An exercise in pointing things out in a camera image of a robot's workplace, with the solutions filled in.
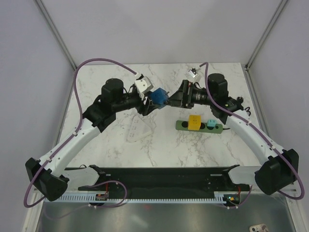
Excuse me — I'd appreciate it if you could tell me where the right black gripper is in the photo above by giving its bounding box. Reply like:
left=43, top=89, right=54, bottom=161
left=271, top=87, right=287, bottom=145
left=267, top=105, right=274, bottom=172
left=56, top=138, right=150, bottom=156
left=164, top=79, right=215, bottom=109

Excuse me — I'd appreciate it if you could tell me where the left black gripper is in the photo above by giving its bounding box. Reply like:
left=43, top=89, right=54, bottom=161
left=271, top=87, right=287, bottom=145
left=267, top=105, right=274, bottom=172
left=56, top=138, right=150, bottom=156
left=113, top=91, right=160, bottom=116

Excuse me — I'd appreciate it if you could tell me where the blue cube adapter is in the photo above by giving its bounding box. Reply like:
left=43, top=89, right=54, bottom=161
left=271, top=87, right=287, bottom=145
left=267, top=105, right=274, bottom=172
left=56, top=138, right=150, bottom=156
left=150, top=88, right=169, bottom=108

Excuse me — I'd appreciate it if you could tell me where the yellow cube adapter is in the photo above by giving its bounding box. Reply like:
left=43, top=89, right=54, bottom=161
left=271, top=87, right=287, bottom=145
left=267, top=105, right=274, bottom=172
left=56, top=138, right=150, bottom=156
left=188, top=115, right=201, bottom=131

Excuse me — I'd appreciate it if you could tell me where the teal usb charger plug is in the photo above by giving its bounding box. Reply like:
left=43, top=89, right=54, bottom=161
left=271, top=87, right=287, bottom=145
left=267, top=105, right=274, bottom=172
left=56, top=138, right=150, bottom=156
left=207, top=119, right=217, bottom=128

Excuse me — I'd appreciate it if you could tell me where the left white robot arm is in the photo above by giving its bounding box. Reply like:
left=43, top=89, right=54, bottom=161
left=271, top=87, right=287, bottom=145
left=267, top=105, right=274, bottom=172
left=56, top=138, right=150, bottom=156
left=25, top=76, right=168, bottom=202

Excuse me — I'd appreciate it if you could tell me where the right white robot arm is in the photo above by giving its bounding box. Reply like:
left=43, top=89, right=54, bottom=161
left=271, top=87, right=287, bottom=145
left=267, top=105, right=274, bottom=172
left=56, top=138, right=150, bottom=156
left=165, top=73, right=299, bottom=195

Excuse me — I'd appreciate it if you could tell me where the white power strip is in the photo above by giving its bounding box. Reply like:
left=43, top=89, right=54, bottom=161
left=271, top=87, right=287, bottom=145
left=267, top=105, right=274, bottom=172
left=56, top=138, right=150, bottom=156
left=127, top=116, right=152, bottom=143

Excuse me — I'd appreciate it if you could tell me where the green power strip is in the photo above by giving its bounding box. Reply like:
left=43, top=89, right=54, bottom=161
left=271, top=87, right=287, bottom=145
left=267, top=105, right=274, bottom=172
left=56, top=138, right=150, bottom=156
left=175, top=120, right=223, bottom=134

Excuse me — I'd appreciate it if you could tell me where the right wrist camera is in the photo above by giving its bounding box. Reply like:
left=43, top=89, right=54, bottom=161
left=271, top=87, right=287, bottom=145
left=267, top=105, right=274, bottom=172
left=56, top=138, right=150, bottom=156
left=188, top=68, right=201, bottom=83

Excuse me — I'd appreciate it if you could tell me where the black power strip cord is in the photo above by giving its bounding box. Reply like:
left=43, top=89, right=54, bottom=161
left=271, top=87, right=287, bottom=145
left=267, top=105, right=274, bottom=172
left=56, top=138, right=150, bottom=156
left=222, top=95, right=253, bottom=131

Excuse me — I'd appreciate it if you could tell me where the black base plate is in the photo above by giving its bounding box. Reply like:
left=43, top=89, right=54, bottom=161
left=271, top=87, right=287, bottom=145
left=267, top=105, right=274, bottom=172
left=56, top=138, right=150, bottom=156
left=78, top=165, right=250, bottom=201

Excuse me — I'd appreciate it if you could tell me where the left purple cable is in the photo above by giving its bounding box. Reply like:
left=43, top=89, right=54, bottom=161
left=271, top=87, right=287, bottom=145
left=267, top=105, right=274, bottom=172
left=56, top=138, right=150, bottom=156
left=23, top=58, right=138, bottom=208

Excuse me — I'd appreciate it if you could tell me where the purple cable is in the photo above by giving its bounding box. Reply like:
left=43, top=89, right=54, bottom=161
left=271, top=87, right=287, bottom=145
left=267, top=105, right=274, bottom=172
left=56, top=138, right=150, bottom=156
left=23, top=58, right=138, bottom=208
left=197, top=62, right=305, bottom=200

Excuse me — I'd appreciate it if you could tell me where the white cable duct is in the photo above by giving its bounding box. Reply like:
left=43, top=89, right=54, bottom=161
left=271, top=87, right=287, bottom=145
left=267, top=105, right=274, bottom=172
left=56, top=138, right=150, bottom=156
left=54, top=192, right=226, bottom=204

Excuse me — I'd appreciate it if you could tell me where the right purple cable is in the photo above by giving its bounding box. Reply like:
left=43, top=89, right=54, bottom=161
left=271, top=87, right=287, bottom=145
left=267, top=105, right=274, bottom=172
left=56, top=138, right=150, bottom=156
left=197, top=62, right=305, bottom=200

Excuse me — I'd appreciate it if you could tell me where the right aluminium frame post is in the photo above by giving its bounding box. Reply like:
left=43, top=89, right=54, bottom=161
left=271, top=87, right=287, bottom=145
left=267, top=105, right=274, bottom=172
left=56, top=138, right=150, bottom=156
left=243, top=0, right=290, bottom=72

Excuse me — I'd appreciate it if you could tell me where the aluminium frame post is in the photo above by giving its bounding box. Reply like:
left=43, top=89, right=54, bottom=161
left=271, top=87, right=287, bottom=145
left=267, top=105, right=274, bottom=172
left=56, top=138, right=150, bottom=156
left=33, top=0, right=77, bottom=70
left=243, top=0, right=290, bottom=72

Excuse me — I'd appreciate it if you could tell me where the left aluminium frame post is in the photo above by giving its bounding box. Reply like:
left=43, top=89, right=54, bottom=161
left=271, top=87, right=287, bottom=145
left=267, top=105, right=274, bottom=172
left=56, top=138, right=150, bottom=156
left=33, top=0, right=77, bottom=70

